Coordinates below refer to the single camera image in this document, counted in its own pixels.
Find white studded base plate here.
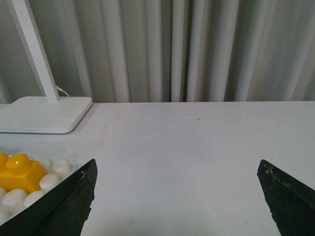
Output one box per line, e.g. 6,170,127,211
0,158,77,224

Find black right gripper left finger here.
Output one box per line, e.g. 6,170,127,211
0,159,97,236

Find grey pleated curtain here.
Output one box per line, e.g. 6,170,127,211
0,0,315,104

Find yellow toy block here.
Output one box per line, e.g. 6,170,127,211
0,153,46,194

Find white desk lamp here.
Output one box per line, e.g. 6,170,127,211
0,0,93,134

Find white lamp cable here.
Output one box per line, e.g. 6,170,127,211
56,85,69,97

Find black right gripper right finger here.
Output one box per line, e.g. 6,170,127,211
257,159,315,236

